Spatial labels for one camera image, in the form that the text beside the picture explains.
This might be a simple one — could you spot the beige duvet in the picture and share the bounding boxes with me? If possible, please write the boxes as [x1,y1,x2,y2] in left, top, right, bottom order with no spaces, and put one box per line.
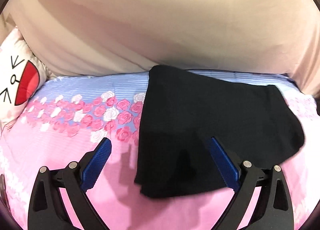
[1,0,319,96]

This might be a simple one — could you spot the black pants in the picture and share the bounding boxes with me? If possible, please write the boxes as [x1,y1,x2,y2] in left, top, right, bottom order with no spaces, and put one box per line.
[135,66,304,199]

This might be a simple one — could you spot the pink floral bed sheet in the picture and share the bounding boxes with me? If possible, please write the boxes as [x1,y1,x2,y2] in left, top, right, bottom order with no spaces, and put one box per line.
[1,71,319,229]

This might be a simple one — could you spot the white cartoon face pillow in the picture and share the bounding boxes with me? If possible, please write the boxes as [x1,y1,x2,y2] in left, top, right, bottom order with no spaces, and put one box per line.
[0,28,50,130]

